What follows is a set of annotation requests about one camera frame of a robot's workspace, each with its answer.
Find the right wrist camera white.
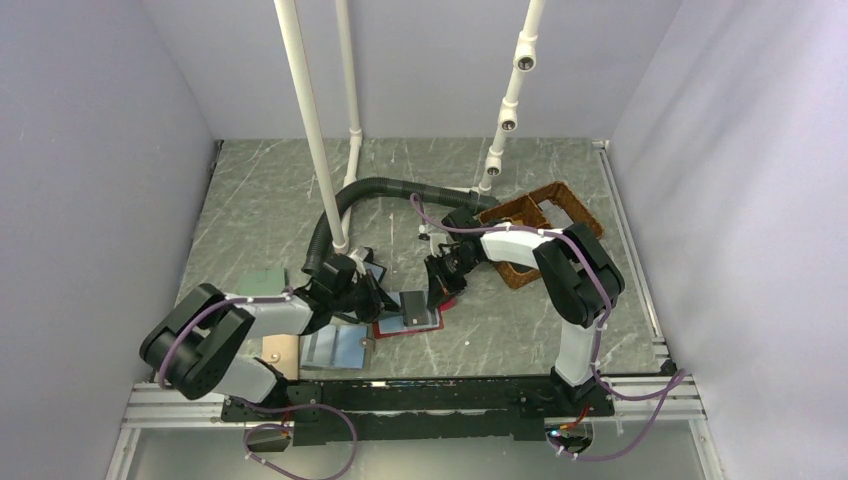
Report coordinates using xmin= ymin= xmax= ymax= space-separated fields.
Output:
xmin=418 ymin=224 xmax=448 ymax=256

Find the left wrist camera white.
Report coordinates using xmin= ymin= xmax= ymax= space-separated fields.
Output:
xmin=347 ymin=246 xmax=374 ymax=269

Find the dark grey credit card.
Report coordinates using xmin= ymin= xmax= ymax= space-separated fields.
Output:
xmin=400 ymin=290 xmax=432 ymax=328

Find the white pipe with lights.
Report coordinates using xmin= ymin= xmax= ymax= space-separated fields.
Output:
xmin=477 ymin=0 xmax=547 ymax=193

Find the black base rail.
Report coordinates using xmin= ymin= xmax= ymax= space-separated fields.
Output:
xmin=221 ymin=374 xmax=615 ymax=446

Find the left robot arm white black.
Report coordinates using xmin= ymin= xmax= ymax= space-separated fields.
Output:
xmin=139 ymin=254 xmax=403 ymax=420

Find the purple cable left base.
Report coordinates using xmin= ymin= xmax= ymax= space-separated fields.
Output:
xmin=243 ymin=406 xmax=360 ymax=480

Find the red card holder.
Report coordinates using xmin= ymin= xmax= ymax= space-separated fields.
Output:
xmin=373 ymin=290 xmax=455 ymax=339

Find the green card holder closed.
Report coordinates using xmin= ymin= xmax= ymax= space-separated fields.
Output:
xmin=235 ymin=267 xmax=289 ymax=296

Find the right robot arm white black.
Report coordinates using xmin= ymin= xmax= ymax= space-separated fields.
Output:
xmin=417 ymin=209 xmax=625 ymax=415

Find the white pipe rear left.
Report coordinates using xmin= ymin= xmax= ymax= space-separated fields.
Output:
xmin=334 ymin=0 xmax=364 ymax=188

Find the black corrugated hose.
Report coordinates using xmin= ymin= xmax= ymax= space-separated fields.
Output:
xmin=301 ymin=176 xmax=501 ymax=277

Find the purple cable base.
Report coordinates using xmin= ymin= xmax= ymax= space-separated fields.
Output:
xmin=544 ymin=367 xmax=690 ymax=464
xmin=243 ymin=406 xmax=360 ymax=480

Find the white pipe front left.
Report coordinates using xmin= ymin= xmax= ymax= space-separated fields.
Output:
xmin=274 ymin=0 xmax=348 ymax=253

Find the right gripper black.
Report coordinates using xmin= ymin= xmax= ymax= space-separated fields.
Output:
xmin=424 ymin=248 xmax=481 ymax=311

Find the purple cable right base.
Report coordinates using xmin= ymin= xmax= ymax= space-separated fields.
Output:
xmin=544 ymin=367 xmax=690 ymax=464

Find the aluminium frame rail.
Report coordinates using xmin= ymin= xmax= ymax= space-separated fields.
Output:
xmin=596 ymin=142 xmax=708 ymax=422

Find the grey card holder open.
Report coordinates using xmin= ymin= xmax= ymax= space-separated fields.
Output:
xmin=300 ymin=324 xmax=375 ymax=370

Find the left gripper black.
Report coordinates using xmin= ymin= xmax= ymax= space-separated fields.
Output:
xmin=331 ymin=268 xmax=404 ymax=324

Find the black card holder open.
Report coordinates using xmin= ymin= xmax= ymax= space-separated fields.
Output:
xmin=358 ymin=261 xmax=387 ymax=284

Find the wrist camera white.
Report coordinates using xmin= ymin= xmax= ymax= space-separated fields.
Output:
xmin=418 ymin=224 xmax=448 ymax=256
xmin=347 ymin=246 xmax=374 ymax=269

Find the brown wicker basket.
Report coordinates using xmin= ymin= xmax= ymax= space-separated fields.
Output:
xmin=478 ymin=181 xmax=605 ymax=291

